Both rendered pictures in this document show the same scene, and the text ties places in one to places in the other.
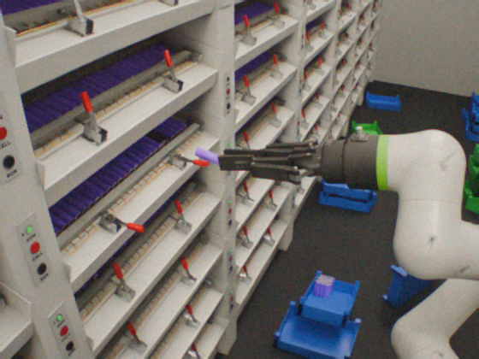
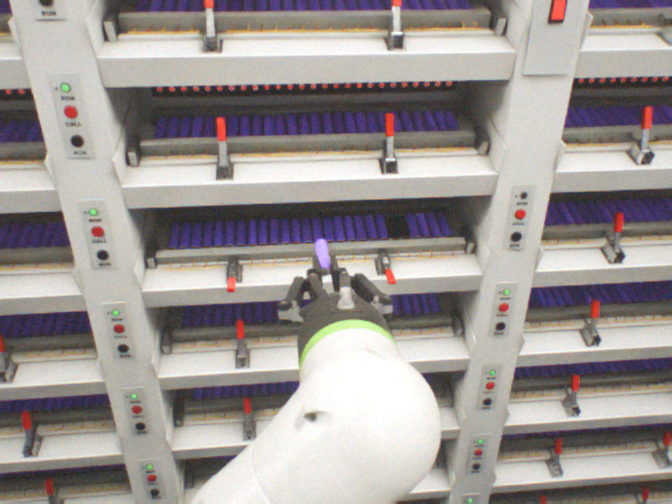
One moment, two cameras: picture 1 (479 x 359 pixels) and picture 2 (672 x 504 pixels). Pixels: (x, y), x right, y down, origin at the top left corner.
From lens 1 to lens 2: 0.71 m
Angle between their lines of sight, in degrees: 53
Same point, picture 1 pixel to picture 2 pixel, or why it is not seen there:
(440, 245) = not seen: outside the picture
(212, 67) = (493, 168)
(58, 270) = (126, 269)
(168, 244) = not seen: hidden behind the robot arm
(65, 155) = (180, 171)
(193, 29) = (493, 102)
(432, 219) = (224, 483)
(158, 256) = not seen: hidden behind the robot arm
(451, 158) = (327, 421)
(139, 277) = (274, 357)
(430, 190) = (263, 439)
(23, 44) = (141, 43)
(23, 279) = (79, 251)
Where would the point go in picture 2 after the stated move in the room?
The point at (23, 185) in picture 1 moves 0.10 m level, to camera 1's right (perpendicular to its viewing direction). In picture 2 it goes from (94, 169) to (105, 191)
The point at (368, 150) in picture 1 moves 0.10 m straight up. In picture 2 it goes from (316, 325) to (315, 223)
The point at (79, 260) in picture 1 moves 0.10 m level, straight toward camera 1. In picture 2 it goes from (172, 280) to (123, 307)
